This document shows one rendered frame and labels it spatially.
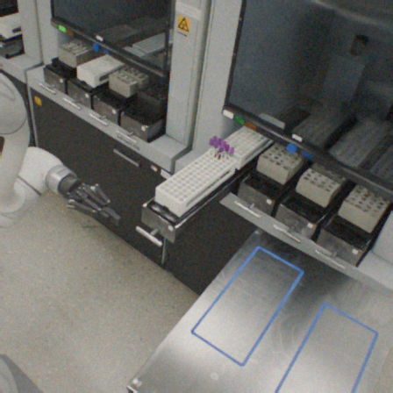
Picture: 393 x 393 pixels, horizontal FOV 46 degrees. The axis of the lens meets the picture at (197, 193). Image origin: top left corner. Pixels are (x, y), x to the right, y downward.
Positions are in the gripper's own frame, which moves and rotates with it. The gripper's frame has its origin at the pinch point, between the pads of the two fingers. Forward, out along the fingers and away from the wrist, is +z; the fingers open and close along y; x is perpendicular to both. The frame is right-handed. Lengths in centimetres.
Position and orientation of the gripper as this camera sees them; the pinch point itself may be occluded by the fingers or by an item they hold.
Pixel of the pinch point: (111, 216)
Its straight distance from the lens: 147.5
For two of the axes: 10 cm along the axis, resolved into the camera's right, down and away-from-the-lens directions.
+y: 6.2, -4.8, 6.3
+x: -1.2, 7.3, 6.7
